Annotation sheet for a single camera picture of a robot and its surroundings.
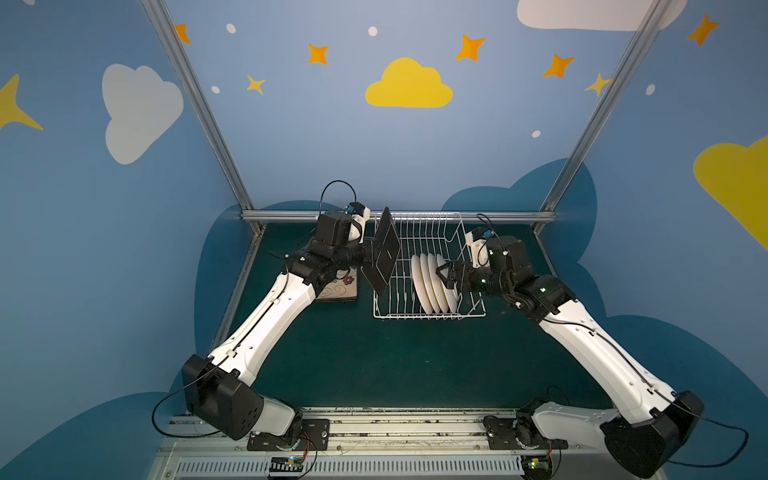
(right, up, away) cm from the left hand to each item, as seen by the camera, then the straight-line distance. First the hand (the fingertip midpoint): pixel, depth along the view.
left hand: (378, 241), depth 76 cm
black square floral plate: (-15, -19, +26) cm, 35 cm away
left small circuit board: (-23, -56, -3) cm, 60 cm away
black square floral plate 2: (-14, -15, +26) cm, 33 cm away
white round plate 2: (+16, -12, -7) cm, 22 cm away
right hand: (+19, -7, -2) cm, 20 cm away
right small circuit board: (+40, -57, -2) cm, 69 cm away
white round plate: (+12, -12, +10) cm, 19 cm away
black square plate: (+2, -2, +6) cm, 7 cm away
